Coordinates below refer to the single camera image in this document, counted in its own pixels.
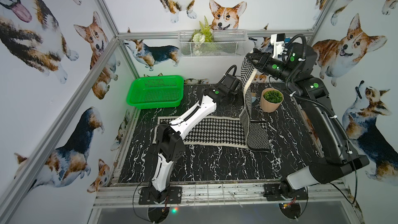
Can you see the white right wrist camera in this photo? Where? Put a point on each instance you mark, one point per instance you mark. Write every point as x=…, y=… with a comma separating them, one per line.
x=278, y=42

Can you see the white wire wall basket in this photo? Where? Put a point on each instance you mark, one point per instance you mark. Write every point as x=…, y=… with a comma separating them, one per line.
x=226, y=43

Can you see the black white patterned knit scarf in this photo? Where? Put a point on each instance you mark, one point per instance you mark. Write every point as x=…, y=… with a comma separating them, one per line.
x=241, y=132

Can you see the artificial fern and white flowers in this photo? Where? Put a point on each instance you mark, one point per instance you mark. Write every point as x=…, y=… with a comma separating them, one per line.
x=202, y=40

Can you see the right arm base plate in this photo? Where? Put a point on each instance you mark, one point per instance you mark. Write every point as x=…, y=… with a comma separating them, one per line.
x=283, y=192

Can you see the pink pot with green plant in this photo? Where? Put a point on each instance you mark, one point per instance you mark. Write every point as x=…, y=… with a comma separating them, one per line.
x=270, y=100

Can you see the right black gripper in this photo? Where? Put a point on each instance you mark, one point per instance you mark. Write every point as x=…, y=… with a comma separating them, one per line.
x=263, y=65

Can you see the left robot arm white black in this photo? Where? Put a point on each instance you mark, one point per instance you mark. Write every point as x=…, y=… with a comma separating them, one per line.
x=170, y=137

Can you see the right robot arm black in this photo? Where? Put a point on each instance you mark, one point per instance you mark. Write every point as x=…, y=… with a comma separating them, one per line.
x=295, y=70

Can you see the green plastic basket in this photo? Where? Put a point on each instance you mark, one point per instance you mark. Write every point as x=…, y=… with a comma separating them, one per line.
x=156, y=92

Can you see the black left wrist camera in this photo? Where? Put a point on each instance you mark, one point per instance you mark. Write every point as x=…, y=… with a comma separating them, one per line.
x=229, y=76

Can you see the aluminium front rail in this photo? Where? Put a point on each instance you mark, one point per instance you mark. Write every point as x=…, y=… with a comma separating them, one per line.
x=191, y=195

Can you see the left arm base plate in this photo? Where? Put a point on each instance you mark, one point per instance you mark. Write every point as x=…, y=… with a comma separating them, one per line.
x=171, y=195

